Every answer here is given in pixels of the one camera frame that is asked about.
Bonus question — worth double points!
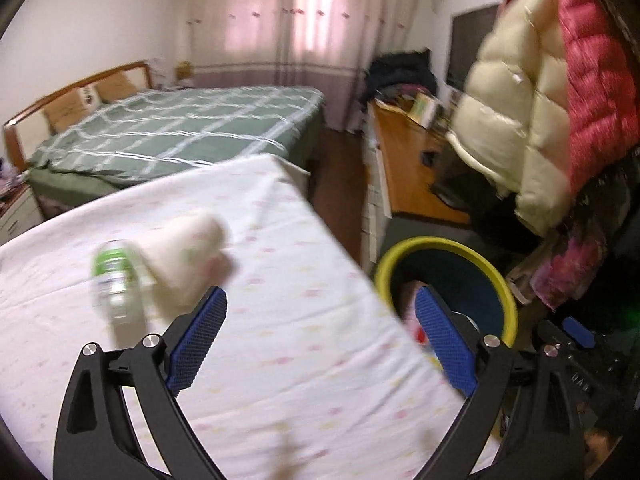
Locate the yellow-rimmed trash bin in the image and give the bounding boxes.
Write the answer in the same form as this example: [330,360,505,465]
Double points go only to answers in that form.
[373,236,518,347]

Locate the small green-label clear bottle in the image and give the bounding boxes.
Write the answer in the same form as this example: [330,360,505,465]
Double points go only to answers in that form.
[91,240,144,325]

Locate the white floral tablecloth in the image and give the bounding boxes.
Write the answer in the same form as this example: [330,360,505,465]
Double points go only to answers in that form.
[0,153,501,480]

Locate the white bedside nightstand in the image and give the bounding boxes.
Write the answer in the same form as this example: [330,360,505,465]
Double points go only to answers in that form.
[0,184,44,245]

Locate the wooden desk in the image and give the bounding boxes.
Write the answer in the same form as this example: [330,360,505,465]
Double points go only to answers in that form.
[361,101,473,268]

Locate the cream puffer jacket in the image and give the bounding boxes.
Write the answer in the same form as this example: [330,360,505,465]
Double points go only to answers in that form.
[447,0,570,236]

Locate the green plaid bed quilt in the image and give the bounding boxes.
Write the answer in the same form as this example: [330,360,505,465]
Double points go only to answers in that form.
[28,86,324,186]

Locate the wooden bed headboard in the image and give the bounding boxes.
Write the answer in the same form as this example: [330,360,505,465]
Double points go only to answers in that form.
[2,61,152,172]

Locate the left brown pillow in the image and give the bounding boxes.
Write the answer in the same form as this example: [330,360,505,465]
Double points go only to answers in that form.
[43,88,90,133]

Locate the brown pillow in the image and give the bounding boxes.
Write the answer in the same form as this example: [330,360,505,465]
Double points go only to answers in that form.
[94,70,138,104]
[43,88,90,133]

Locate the dark clothes pile by curtain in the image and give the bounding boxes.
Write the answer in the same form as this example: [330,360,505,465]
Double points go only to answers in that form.
[359,49,438,105]

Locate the right brown pillow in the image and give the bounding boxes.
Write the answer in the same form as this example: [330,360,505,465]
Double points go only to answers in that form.
[94,70,138,104]

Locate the black television screen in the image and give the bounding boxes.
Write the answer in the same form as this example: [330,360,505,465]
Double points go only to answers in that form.
[446,4,499,90]

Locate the yellow tissue box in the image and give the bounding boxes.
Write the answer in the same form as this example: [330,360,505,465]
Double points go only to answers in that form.
[175,61,193,80]

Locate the pink white curtains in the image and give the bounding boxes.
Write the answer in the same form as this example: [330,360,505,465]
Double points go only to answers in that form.
[188,0,419,130]

